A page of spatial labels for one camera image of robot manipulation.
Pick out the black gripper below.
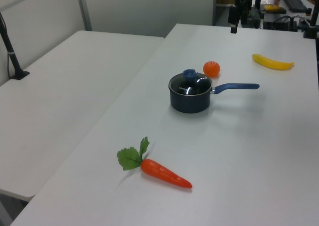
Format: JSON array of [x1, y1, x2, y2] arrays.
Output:
[[228, 0, 252, 34]]

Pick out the black camera stand pole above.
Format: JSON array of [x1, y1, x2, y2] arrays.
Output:
[[0, 11, 30, 81]]

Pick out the orange toy tangerine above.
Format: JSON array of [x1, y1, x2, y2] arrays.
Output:
[[203, 60, 221, 78]]

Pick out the dark saucepan with blue handle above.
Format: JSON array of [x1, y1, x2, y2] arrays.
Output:
[[168, 72, 260, 114]]

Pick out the black clamp camera stand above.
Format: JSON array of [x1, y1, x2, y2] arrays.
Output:
[[302, 0, 319, 39]]

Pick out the orange toy carrot with leaves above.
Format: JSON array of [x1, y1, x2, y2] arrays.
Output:
[[117, 136, 193, 190]]

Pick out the glass lid with blue knob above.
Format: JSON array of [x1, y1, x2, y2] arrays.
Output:
[[168, 69, 212, 96]]

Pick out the black computer keyboard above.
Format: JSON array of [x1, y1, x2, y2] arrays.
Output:
[[281, 0, 309, 12]]

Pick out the yellow toy banana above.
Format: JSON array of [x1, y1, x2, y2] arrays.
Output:
[[251, 53, 295, 71]]

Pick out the white side table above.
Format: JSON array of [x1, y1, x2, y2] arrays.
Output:
[[0, 30, 165, 202]]

